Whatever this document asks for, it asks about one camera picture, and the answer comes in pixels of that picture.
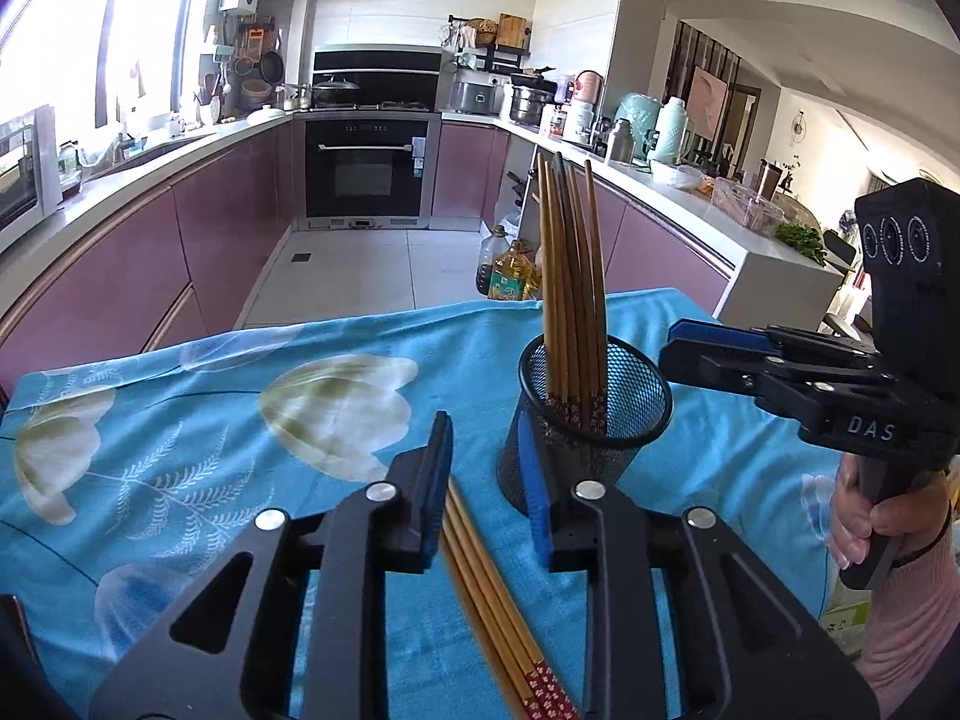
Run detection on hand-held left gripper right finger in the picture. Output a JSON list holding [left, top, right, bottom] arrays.
[[517, 431, 880, 720]]

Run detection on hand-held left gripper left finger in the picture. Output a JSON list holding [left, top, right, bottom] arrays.
[[88, 411, 456, 720]]

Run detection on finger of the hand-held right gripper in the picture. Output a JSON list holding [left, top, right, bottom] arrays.
[[669, 319, 785, 359], [658, 336, 762, 400]]

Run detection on black mesh holder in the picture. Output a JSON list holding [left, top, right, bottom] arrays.
[[496, 334, 674, 522]]

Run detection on red-tipped wooden chopstick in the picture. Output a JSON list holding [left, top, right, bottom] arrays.
[[442, 538, 527, 720], [448, 480, 580, 719], [444, 521, 545, 720], [447, 501, 563, 720]]

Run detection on bundle of wooden chopsticks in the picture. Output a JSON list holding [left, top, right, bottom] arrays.
[[534, 151, 610, 436]]

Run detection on person's right forearm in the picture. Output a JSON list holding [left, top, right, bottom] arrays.
[[855, 495, 960, 698]]

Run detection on person's right hand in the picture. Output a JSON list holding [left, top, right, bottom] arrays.
[[829, 457, 955, 578]]

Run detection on pink base cabinet run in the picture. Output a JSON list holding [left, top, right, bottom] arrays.
[[0, 120, 308, 391], [431, 120, 736, 316]]

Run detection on green leafy vegetables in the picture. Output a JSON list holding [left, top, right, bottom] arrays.
[[775, 221, 826, 265]]

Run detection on clear plastic food container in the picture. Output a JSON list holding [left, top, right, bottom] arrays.
[[709, 176, 785, 235]]

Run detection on light green thermos flask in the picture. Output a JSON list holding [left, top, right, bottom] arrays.
[[649, 96, 692, 166]]

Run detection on yellow cooking oil bottle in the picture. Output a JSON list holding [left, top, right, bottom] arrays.
[[487, 240, 542, 302]]

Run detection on steel thermos bottle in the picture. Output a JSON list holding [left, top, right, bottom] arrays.
[[606, 118, 637, 164]]

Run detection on blue floral tablecloth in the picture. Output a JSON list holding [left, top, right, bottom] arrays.
[[0, 285, 863, 720]]

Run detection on dark liquid plastic bottle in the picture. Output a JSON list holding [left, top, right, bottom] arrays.
[[475, 225, 511, 297]]

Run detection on mint green kettle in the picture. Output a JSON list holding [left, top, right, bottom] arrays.
[[615, 92, 665, 158]]

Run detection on stainless steel pot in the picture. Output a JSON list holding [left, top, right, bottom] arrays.
[[508, 84, 556, 127]]

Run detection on black built-in oven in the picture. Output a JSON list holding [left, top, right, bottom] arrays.
[[304, 114, 440, 230]]

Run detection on silver rice cooker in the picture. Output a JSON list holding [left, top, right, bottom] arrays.
[[450, 69, 502, 117]]

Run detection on wok with glass lid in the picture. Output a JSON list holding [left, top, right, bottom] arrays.
[[309, 73, 362, 107]]

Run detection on black range hood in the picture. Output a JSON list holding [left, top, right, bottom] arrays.
[[313, 45, 443, 107]]

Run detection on white kitchen countertop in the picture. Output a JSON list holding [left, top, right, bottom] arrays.
[[0, 106, 848, 331]]

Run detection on white toaster oven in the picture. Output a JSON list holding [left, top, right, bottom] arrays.
[[0, 103, 65, 252]]

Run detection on kitchen window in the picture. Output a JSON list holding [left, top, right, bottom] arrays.
[[0, 0, 207, 136]]

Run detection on framed wall picture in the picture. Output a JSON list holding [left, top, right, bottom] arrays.
[[688, 66, 730, 142]]

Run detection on black wall rack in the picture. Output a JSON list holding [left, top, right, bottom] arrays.
[[448, 13, 533, 72]]

